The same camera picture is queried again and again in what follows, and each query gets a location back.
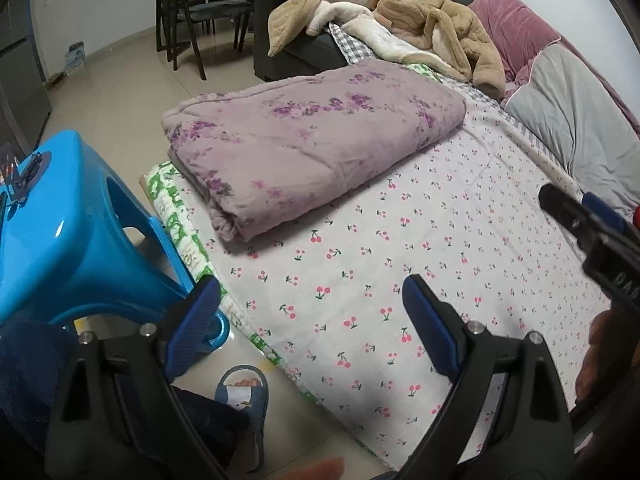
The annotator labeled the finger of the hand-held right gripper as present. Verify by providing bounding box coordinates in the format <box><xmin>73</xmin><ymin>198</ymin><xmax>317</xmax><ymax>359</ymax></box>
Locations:
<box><xmin>582</xmin><ymin>192</ymin><xmax>628</xmax><ymax>233</ymax></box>
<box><xmin>539</xmin><ymin>183</ymin><xmax>601</xmax><ymax>246</ymax></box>

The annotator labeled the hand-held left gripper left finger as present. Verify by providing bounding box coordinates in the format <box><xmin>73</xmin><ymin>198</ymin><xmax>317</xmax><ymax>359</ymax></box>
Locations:
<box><xmin>47</xmin><ymin>275</ymin><xmax>236</xmax><ymax>480</ymax></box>

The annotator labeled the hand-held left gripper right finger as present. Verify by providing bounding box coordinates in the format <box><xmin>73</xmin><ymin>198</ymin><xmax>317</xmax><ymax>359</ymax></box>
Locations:
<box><xmin>400</xmin><ymin>274</ymin><xmax>576</xmax><ymax>480</ymax></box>

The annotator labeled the purple floral quilt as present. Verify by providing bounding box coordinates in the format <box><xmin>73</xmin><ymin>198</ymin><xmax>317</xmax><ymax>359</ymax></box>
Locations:
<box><xmin>162</xmin><ymin>57</ymin><xmax>468</xmax><ymax>243</ymax></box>

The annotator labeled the person's right hand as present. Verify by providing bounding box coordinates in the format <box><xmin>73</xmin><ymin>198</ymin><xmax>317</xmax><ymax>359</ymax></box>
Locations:
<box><xmin>575</xmin><ymin>310</ymin><xmax>621</xmax><ymax>403</ymax></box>

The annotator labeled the person's left hand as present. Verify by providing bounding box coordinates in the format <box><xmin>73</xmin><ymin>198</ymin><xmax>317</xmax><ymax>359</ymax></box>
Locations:
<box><xmin>280</xmin><ymin>457</ymin><xmax>346</xmax><ymax>480</ymax></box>

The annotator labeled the cherry print bed sheet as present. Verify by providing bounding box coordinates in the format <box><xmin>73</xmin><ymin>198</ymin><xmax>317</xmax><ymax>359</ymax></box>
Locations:
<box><xmin>200</xmin><ymin>80</ymin><xmax>621</xmax><ymax>471</ymax></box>

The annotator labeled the pink and grey pillow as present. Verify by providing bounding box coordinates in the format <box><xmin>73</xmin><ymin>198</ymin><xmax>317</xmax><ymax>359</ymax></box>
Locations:
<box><xmin>467</xmin><ymin>0</ymin><xmax>640</xmax><ymax>211</ymax></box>

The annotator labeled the green print mat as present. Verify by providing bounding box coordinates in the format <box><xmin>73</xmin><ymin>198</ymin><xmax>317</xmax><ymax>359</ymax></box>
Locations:
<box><xmin>137</xmin><ymin>160</ymin><xmax>321</xmax><ymax>401</ymax></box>

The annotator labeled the blue slipper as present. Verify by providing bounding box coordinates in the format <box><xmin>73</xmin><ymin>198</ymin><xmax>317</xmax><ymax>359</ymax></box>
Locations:
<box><xmin>215</xmin><ymin>365</ymin><xmax>271</xmax><ymax>476</ymax></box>

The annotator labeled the blue plastic stool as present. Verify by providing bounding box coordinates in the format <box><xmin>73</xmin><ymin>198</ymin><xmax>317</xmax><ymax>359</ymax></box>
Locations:
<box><xmin>0</xmin><ymin>130</ymin><xmax>231</xmax><ymax>351</ymax></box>

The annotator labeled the beige fleece robe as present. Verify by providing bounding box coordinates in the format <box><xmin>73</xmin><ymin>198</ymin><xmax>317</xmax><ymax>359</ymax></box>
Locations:
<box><xmin>267</xmin><ymin>0</ymin><xmax>506</xmax><ymax>101</ymax></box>

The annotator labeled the dark small object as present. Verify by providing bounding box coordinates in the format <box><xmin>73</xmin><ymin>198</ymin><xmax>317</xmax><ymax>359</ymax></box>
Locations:
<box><xmin>0</xmin><ymin>142</ymin><xmax>51</xmax><ymax>206</ymax></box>

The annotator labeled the white fleece garment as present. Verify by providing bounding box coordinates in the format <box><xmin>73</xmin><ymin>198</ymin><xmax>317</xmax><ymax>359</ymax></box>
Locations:
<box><xmin>307</xmin><ymin>0</ymin><xmax>466</xmax><ymax>81</ymax></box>

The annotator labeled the dark sofa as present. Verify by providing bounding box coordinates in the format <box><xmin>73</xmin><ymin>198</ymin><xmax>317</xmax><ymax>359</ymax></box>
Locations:
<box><xmin>252</xmin><ymin>0</ymin><xmax>486</xmax><ymax>81</ymax></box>

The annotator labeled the dark wooden table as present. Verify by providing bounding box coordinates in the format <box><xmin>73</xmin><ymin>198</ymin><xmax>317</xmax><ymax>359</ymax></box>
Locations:
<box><xmin>155</xmin><ymin>0</ymin><xmax>201</xmax><ymax>56</ymax></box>

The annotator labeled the dark wooden chair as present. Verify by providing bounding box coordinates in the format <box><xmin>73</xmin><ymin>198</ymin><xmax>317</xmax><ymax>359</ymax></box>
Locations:
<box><xmin>172</xmin><ymin>0</ymin><xmax>256</xmax><ymax>81</ymax></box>

